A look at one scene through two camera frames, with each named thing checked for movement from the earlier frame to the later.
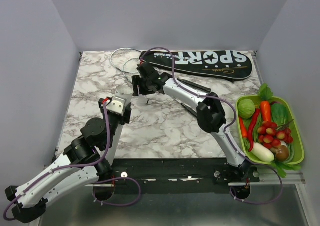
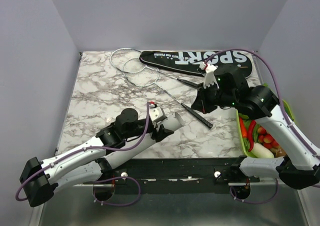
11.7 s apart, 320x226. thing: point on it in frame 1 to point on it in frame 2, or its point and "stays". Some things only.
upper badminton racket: (126, 60) stays
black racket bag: (226, 64) stays
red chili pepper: (251, 129) stays
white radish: (262, 153) stays
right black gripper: (136, 81) to (200, 103)
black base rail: (175, 172) stays
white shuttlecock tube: (125, 92) to (173, 122)
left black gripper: (126, 119) to (163, 133)
